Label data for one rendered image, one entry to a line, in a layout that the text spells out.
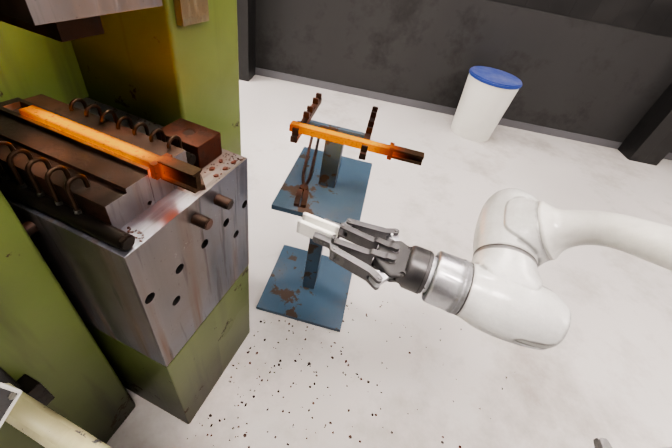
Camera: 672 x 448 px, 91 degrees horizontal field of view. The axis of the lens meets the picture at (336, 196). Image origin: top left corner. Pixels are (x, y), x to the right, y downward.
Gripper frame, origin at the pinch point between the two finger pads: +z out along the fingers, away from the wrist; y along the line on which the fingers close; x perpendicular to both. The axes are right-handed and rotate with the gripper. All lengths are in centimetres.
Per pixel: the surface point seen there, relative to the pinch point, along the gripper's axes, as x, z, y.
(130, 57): 8, 63, 22
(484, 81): -43, -41, 277
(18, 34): 11, 83, 11
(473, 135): -94, -53, 280
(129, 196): -2.9, 34.9, -7.7
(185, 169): 2.0, 27.6, -0.6
